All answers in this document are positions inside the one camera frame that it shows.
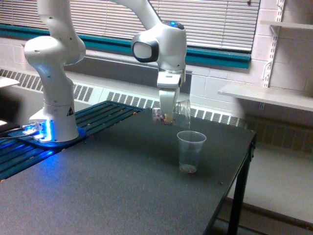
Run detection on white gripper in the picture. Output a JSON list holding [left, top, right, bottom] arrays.
[[157, 70, 185, 118]]

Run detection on clear cup with candy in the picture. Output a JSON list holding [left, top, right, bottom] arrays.
[[152, 99, 191, 128]]

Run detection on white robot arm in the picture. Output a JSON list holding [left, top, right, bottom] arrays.
[[24, 0, 187, 143]]

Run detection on white baseboard radiator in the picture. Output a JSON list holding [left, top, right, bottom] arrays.
[[0, 68, 247, 128]]

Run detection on clear plastic cup on table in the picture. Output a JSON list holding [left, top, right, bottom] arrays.
[[177, 130, 206, 173]]

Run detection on white window blinds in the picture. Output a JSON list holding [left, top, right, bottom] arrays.
[[0, 0, 260, 51]]

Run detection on black table leg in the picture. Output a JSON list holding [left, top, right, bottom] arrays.
[[227, 135, 257, 235]]

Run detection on white object at left edge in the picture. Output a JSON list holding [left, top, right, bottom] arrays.
[[0, 76, 19, 88]]

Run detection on white shelf bracket rail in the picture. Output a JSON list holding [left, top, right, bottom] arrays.
[[262, 0, 285, 88]]

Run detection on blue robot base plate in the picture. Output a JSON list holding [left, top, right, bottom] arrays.
[[24, 127, 87, 149]]

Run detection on white lower wall shelf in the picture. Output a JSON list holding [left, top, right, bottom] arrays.
[[218, 83, 313, 112]]

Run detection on white wall shelf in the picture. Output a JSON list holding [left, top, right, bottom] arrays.
[[260, 21, 313, 30], [218, 83, 313, 112]]

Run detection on white upper wall shelf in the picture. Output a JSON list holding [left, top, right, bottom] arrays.
[[260, 21, 313, 30]]

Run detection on teal slatted rail platform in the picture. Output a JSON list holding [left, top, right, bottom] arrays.
[[0, 100, 144, 181]]

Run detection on black cable at base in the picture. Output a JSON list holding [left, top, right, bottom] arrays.
[[0, 125, 31, 140]]

